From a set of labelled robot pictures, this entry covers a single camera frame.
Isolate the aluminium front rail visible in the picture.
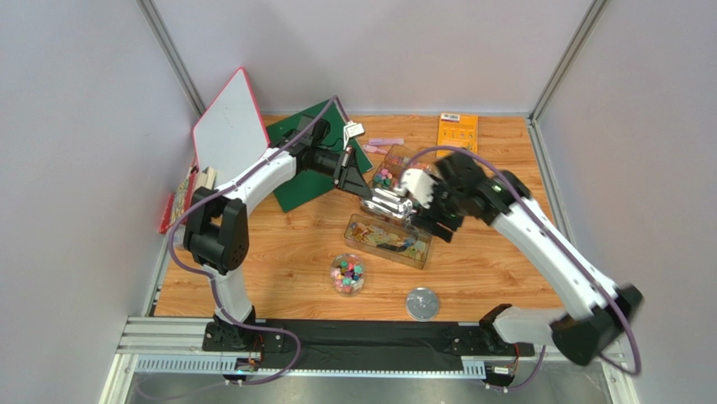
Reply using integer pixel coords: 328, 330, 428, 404
98, 316, 640, 404

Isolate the silver metal scoop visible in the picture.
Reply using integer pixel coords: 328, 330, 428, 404
365, 189, 413, 220

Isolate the green cutting mat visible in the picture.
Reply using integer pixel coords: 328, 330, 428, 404
264, 100, 345, 213

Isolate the black base mat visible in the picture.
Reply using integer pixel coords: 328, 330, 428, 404
201, 317, 536, 372

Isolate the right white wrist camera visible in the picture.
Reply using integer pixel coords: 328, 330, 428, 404
395, 168, 436, 209

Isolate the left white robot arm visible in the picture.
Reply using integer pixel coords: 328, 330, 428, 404
183, 116, 371, 332

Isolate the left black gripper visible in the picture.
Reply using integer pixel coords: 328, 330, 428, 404
312, 146, 374, 200

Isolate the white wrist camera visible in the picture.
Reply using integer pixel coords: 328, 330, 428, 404
395, 168, 436, 209
343, 120, 365, 149

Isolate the clear plastic jar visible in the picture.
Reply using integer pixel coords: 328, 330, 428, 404
329, 253, 366, 297

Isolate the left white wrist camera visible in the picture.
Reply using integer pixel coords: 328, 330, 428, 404
343, 120, 365, 149

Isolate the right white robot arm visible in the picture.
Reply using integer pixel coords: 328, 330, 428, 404
397, 147, 643, 368

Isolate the clear compartment candy box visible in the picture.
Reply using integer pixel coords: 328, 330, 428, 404
343, 145, 432, 269

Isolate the stack of books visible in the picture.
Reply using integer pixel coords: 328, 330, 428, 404
159, 166, 216, 234

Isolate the silver round jar lid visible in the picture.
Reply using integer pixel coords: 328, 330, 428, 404
405, 287, 440, 322

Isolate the white board pink frame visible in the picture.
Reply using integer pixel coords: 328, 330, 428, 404
193, 67, 269, 187

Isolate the orange yellow book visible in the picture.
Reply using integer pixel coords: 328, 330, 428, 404
436, 113, 479, 153

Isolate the pink highlighter pen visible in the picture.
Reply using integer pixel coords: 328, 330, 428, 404
368, 138, 405, 146

